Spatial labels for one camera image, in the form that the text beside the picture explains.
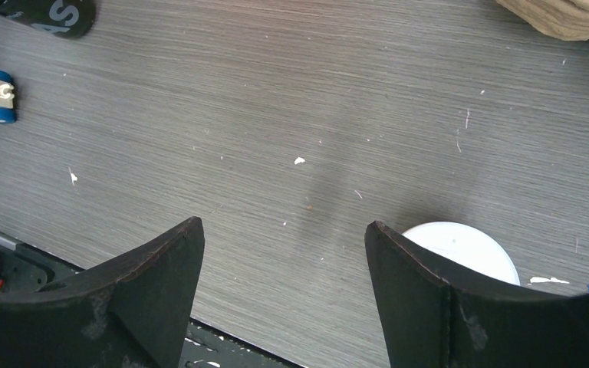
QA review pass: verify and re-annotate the cardboard cup carrier tray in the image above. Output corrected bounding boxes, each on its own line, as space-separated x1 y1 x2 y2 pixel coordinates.
496 0 589 41

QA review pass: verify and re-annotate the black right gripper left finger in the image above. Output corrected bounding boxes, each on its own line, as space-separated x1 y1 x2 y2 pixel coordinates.
0 216 206 368

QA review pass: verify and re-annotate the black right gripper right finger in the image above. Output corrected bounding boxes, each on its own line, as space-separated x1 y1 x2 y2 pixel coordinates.
364 222 589 367

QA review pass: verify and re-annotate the white lid stack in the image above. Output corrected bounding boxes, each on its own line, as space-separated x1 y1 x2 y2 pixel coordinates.
403 222 520 286

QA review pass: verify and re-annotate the black cup stack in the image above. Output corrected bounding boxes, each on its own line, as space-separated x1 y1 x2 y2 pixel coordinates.
0 0 97 39

